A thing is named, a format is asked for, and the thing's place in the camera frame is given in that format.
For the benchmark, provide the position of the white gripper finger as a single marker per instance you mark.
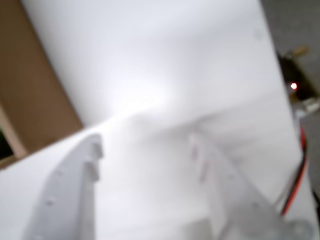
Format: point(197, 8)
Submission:
point(70, 195)
point(237, 207)

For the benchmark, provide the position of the brown cardboard box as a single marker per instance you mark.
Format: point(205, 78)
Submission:
point(32, 87)

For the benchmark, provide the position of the dark circuit board brass standoffs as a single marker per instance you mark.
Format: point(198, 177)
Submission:
point(300, 75)

